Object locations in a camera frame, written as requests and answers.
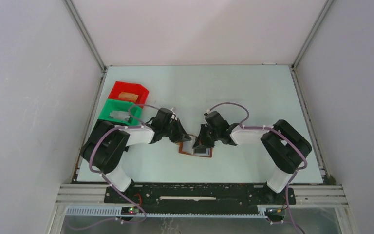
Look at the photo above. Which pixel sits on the red plastic bin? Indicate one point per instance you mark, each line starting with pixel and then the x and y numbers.
pixel 136 88

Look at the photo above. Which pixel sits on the brown leather card holder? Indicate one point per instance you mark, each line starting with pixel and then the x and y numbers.
pixel 187 148

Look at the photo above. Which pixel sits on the green plastic bin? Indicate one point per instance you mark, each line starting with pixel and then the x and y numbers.
pixel 133 110

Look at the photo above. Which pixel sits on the clear card in green bin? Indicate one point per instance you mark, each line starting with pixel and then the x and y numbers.
pixel 119 115

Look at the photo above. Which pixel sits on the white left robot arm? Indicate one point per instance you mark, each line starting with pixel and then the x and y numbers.
pixel 107 143

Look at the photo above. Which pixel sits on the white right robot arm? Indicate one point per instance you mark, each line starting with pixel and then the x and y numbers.
pixel 286 146

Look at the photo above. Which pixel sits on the orange card in red bin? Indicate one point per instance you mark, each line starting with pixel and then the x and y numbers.
pixel 126 96

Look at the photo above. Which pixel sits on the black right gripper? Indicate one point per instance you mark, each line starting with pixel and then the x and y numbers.
pixel 201 141

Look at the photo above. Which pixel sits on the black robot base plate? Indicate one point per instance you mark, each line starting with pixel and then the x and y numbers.
pixel 207 198

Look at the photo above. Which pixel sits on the black plastic bin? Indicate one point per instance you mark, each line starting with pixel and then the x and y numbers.
pixel 100 128

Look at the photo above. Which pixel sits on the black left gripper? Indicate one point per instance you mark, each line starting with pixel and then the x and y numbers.
pixel 181 135

